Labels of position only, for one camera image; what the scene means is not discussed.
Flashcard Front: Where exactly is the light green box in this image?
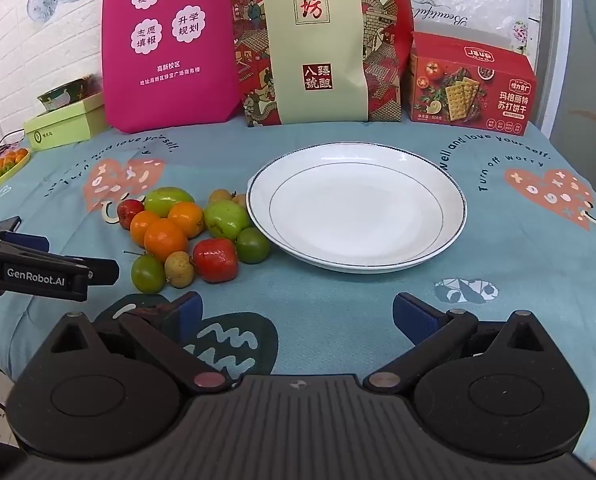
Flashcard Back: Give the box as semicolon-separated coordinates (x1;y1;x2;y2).
24;92;109;152

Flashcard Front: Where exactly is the large red apple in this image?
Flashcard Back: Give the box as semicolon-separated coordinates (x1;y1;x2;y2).
192;238;238;284

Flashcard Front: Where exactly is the green patterned bowl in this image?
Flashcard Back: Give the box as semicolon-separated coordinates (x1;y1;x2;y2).
38;75;102;113

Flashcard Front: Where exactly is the green lime with stem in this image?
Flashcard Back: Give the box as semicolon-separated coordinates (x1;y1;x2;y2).
123;250;167;295

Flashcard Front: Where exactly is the orange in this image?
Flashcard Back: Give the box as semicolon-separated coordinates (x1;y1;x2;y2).
143;218;188;263
168;202;205;240
129;210;160;247

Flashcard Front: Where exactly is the white ceramic plate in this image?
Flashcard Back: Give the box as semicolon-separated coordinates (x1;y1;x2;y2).
246;142;467;274

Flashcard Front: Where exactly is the brown longan front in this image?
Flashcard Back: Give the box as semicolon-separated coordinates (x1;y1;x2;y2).
164;252;195;288

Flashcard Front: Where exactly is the yellow tray of small fruits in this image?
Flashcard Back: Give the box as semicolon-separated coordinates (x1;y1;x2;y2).
0;148;31;185

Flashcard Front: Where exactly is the white floral plastic bag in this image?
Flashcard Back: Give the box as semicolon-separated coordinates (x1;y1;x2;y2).
411;0;541;56

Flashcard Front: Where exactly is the blue printed tablecloth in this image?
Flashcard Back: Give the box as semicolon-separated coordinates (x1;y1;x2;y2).
0;118;596;459

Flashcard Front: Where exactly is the green mango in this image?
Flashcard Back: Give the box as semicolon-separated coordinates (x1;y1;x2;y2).
204;200;251;242
144;186;195;218

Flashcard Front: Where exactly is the magenta paper bag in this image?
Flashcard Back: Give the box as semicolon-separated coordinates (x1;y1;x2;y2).
102;0;240;133

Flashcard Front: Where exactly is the brown longan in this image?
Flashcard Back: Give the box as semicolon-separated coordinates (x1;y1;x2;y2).
164;252;195;288
208;188;235;205
232;194;246;208

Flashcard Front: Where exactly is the orange front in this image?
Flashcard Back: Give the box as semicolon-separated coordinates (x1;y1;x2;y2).
143;218;188;263

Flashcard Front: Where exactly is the small red apple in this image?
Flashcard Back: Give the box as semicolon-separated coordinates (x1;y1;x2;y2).
117;198;144;230

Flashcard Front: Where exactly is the red cracker box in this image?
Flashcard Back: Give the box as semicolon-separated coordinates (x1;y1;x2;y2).
406;32;537;136

